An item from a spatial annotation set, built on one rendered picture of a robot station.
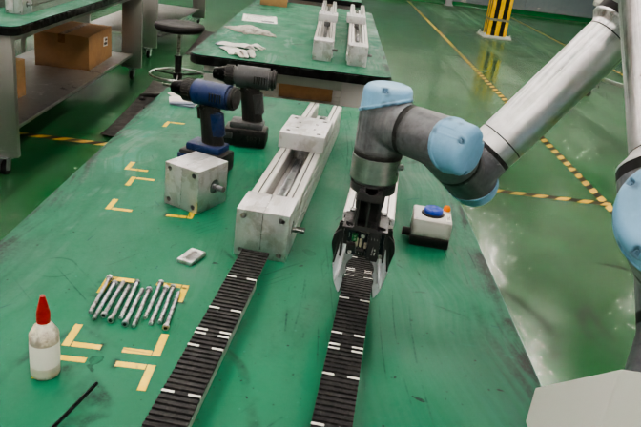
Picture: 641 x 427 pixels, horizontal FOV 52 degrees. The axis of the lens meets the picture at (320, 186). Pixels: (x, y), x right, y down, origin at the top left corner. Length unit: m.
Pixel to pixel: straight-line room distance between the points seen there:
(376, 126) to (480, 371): 0.40
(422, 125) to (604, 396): 0.41
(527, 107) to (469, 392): 0.43
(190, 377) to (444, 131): 0.47
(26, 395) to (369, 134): 0.57
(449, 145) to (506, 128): 0.15
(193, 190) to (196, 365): 0.56
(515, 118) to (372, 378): 0.44
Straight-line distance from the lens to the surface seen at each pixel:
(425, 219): 1.37
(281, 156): 1.53
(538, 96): 1.04
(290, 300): 1.13
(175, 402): 0.86
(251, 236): 1.23
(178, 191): 1.42
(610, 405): 0.75
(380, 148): 0.98
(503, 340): 1.14
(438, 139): 0.91
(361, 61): 3.16
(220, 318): 1.01
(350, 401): 0.88
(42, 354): 0.94
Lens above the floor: 1.37
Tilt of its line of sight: 21 degrees down
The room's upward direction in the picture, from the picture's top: 7 degrees clockwise
